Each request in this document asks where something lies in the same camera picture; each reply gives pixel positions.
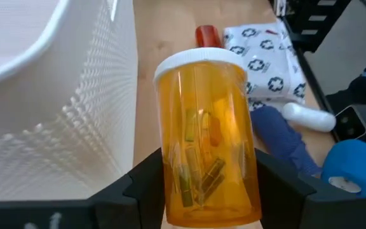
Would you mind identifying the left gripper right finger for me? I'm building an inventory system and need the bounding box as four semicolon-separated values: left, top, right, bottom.
255;149;366;229

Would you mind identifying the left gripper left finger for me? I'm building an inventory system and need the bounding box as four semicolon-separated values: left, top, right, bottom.
0;148;165;229

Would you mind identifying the white cross-printed gauze packet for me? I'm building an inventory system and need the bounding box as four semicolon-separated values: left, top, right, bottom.
223;18;308;112

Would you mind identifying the navy bandage roll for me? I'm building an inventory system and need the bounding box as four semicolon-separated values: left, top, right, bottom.
250;105;322;177

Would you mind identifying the black table-level camera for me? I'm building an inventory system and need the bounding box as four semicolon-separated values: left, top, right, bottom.
333;104;366;150

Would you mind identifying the small orange block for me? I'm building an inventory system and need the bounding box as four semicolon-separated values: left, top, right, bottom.
153;47;263;228

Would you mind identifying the white plastic basket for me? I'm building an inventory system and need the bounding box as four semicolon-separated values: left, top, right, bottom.
0;0;139;202

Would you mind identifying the bright blue bandage roll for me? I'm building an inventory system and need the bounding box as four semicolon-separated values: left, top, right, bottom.
320;139;366;199

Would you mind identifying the red pill bottle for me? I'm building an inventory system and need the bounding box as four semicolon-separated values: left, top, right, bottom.
195;25;224;50

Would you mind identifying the white gauze roll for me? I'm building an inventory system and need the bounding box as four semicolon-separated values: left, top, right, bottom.
281;102;337;133

